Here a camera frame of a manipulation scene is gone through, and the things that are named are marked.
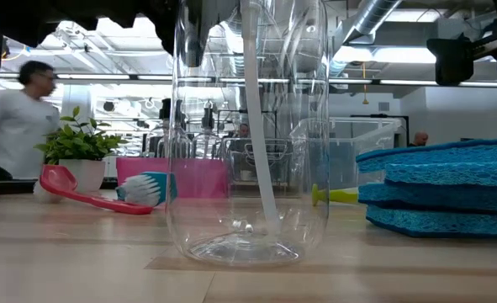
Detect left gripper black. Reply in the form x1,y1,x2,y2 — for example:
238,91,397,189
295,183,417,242
96,0,241,67

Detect lime green dish wand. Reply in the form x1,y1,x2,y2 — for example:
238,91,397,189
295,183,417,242
310,183,362,206

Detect blue dish brush white bristles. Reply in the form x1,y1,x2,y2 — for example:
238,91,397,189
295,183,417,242
115,171,178,208

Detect red plastic spoon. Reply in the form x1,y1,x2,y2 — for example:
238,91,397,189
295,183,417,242
39,163,155,216

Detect person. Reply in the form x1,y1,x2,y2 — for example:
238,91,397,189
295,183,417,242
0,60,63,180
233,122,252,142
407,130,430,148

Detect yellow ceiling pendant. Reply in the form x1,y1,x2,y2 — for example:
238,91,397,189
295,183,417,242
360,61,369,105

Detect large clear plastic bin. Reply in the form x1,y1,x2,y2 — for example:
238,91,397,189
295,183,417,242
289,116,404,191

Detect small clear organizer bin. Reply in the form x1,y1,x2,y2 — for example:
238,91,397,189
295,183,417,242
221,136,315,199

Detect pink plastic bin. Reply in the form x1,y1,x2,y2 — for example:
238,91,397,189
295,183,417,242
115,157,229,199

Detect green plant in white pot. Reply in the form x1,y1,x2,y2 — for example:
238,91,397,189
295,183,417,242
33,104,128,195

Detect silver ventilation duct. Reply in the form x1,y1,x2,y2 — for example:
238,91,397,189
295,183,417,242
321,0,400,79

